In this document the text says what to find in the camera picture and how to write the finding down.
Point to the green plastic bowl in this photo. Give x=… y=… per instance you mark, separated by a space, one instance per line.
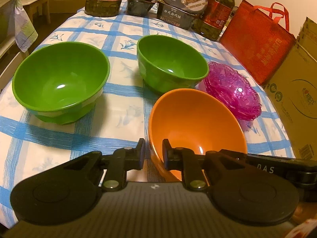
x=60 y=83
x=166 y=63

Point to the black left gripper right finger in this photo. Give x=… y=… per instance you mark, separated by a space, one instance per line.
x=185 y=161

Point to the white wooden chair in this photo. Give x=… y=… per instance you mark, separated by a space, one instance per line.
x=11 y=55

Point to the red tote bag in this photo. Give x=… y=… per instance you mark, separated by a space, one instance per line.
x=259 y=38

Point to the pink glass plates stack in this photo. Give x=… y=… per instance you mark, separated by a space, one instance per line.
x=233 y=90

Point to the large cardboard box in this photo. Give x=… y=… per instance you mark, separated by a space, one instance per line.
x=292 y=90

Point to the person's hand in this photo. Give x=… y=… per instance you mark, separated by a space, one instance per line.
x=305 y=211

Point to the patterned cloth on chair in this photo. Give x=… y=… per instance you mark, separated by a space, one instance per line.
x=16 y=23

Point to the lower black instant food box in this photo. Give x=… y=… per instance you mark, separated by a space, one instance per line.
x=175 y=16

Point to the black instant bowl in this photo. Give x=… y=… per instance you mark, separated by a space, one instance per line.
x=139 y=8

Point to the orange plastic bowl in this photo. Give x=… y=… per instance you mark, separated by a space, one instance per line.
x=195 y=120

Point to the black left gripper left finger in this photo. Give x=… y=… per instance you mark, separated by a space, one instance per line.
x=119 y=163

